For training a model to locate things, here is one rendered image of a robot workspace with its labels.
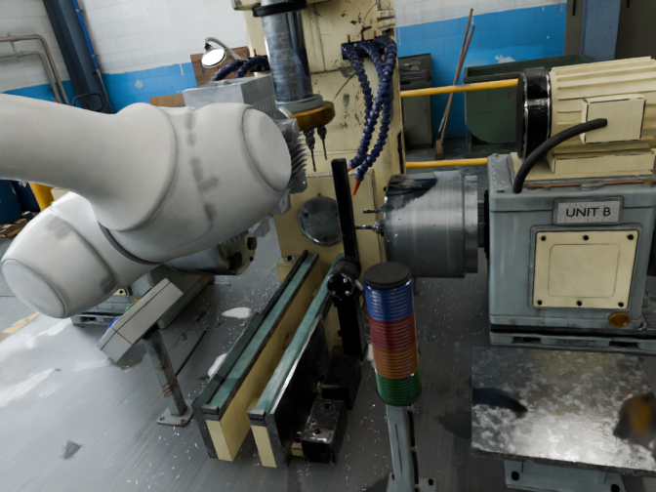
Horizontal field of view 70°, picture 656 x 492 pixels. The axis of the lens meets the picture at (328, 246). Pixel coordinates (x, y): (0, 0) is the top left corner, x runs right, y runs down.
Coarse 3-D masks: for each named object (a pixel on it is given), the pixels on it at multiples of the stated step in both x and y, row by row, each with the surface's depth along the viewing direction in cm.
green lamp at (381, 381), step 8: (376, 376) 63; (408, 376) 61; (416, 376) 62; (384, 384) 62; (392, 384) 61; (400, 384) 61; (408, 384) 61; (416, 384) 62; (384, 392) 63; (392, 392) 62; (400, 392) 61; (408, 392) 62; (416, 392) 63; (392, 400) 62; (400, 400) 62; (408, 400) 62
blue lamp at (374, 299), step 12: (372, 288) 56; (396, 288) 55; (408, 288) 56; (372, 300) 56; (384, 300) 55; (396, 300) 55; (408, 300) 56; (372, 312) 57; (384, 312) 56; (396, 312) 56; (408, 312) 57
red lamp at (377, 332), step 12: (372, 324) 58; (384, 324) 57; (396, 324) 57; (408, 324) 57; (372, 336) 60; (384, 336) 58; (396, 336) 57; (408, 336) 58; (384, 348) 59; (396, 348) 58
